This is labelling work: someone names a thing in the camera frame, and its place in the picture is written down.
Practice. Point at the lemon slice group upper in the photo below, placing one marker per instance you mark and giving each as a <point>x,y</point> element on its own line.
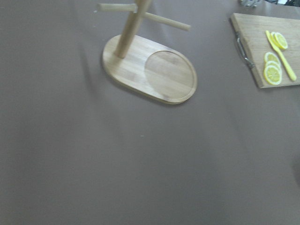
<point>279,40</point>

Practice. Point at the bamboo cutting board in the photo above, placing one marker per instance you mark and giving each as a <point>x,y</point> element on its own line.
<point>251,30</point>

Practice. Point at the wooden cup rack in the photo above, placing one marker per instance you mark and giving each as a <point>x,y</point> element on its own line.
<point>145,66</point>

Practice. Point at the lemon slice lower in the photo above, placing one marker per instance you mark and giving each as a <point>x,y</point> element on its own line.
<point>272,72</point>

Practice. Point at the yellow plastic knife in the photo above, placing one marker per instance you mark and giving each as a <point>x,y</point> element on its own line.
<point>287,66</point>

